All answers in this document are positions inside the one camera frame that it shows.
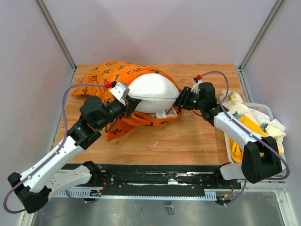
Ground orange patterned pillowcase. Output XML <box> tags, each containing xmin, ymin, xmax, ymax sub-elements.
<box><xmin>72</xmin><ymin>61</ymin><xmax>181</xmax><ymax>141</ymax></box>

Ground yellow cloth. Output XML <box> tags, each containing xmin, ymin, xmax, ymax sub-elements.
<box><xmin>227</xmin><ymin>115</ymin><xmax>286</xmax><ymax>162</ymax></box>

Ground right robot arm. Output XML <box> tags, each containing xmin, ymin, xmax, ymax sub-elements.
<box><xmin>175</xmin><ymin>82</ymin><xmax>282</xmax><ymax>188</ymax></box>

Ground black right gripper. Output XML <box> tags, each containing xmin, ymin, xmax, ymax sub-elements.
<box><xmin>170</xmin><ymin>87</ymin><xmax>205</xmax><ymax>111</ymax></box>

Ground aluminium frame post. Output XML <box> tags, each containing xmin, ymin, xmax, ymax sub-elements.
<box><xmin>34</xmin><ymin>0</ymin><xmax>77</xmax><ymax>71</ymax></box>
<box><xmin>238</xmin><ymin>0</ymin><xmax>286</xmax><ymax>71</ymax></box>

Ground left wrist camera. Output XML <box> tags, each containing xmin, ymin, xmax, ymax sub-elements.
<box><xmin>110</xmin><ymin>82</ymin><xmax>130</xmax><ymax>105</ymax></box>

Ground left aluminium frame post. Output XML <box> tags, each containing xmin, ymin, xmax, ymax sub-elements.
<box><xmin>34</xmin><ymin>0</ymin><xmax>77</xmax><ymax>71</ymax></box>

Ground right aluminium frame post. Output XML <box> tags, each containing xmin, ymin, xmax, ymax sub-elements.
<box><xmin>238</xmin><ymin>0</ymin><xmax>286</xmax><ymax>71</ymax></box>

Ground white plastic laundry basket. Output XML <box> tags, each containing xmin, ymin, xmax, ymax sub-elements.
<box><xmin>224</xmin><ymin>102</ymin><xmax>288</xmax><ymax>170</ymax></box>

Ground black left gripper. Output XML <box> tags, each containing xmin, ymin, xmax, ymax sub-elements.
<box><xmin>96</xmin><ymin>93</ymin><xmax>144</xmax><ymax>129</ymax></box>

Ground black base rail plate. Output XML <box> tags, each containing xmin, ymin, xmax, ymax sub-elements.
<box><xmin>70</xmin><ymin>164</ymin><xmax>242</xmax><ymax>195</ymax></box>

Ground grey slotted cable duct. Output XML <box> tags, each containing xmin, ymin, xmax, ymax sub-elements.
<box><xmin>55</xmin><ymin>188</ymin><xmax>217</xmax><ymax>201</ymax></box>

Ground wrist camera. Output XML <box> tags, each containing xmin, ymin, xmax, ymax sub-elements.
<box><xmin>110</xmin><ymin>82</ymin><xmax>130</xmax><ymax>105</ymax></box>
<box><xmin>191</xmin><ymin>77</ymin><xmax>204</xmax><ymax>94</ymax></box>

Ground white pillow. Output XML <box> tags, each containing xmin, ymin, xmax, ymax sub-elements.
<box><xmin>128</xmin><ymin>73</ymin><xmax>179</xmax><ymax>114</ymax></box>

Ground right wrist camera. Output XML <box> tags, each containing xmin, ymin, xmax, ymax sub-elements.
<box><xmin>191</xmin><ymin>77</ymin><xmax>204</xmax><ymax>94</ymax></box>

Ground white cartoon print cloth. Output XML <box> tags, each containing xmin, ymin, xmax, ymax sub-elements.
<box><xmin>219</xmin><ymin>89</ymin><xmax>287</xmax><ymax>151</ymax></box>

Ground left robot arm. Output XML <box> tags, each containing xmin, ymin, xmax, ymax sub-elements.
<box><xmin>8</xmin><ymin>96</ymin><xmax>140</xmax><ymax>214</ymax></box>

